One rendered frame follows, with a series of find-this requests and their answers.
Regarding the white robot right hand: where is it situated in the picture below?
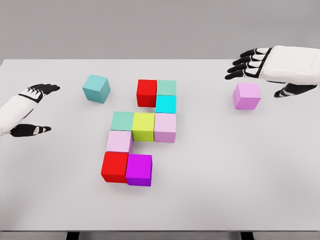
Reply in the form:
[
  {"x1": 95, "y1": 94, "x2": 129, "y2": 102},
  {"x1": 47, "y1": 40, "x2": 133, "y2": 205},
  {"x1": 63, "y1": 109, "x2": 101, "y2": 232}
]
[{"x1": 224, "y1": 45, "x2": 320, "y2": 99}]

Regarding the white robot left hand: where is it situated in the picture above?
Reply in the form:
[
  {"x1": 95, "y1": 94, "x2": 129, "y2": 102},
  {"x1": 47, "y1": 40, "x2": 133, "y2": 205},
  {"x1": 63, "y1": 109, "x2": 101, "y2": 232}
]
[{"x1": 0, "y1": 83, "x2": 61, "y2": 138}]

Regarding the pale pink cube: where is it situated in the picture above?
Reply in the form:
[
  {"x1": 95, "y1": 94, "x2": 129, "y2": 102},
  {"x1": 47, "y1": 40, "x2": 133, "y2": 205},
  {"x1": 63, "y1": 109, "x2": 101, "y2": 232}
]
[
  {"x1": 153, "y1": 112, "x2": 177, "y2": 144},
  {"x1": 105, "y1": 129, "x2": 134, "y2": 154},
  {"x1": 232, "y1": 82, "x2": 262, "y2": 111}
]

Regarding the teal blue cube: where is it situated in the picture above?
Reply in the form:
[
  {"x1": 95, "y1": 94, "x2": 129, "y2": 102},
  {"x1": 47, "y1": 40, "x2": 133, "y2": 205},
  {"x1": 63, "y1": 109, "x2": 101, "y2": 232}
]
[{"x1": 82, "y1": 73, "x2": 111, "y2": 104}]

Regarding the mint green cube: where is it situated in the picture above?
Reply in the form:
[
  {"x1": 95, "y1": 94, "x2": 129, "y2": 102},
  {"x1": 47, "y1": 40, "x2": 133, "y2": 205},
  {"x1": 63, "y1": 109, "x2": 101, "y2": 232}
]
[
  {"x1": 156, "y1": 79, "x2": 177, "y2": 97},
  {"x1": 110, "y1": 111, "x2": 135, "y2": 132}
]

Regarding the red cube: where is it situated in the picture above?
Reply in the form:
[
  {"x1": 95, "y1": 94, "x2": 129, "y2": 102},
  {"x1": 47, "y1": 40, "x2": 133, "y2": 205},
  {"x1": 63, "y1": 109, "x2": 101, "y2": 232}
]
[
  {"x1": 100, "y1": 151, "x2": 130, "y2": 184},
  {"x1": 136, "y1": 79, "x2": 158, "y2": 108}
]

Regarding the yellow green cube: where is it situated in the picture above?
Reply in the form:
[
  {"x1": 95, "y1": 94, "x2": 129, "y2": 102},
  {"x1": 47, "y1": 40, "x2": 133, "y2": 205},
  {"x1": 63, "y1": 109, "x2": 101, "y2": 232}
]
[{"x1": 131, "y1": 112, "x2": 156, "y2": 143}]

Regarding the cyan cube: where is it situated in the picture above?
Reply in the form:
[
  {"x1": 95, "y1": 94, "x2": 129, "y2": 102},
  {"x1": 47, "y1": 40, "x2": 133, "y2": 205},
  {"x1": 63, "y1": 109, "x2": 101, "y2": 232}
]
[{"x1": 154, "y1": 94, "x2": 178, "y2": 115}]

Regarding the magenta purple cube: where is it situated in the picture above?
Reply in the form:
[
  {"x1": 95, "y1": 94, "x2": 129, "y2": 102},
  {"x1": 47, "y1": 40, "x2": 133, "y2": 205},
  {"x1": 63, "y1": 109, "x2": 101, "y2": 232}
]
[{"x1": 125, "y1": 153, "x2": 153, "y2": 188}]

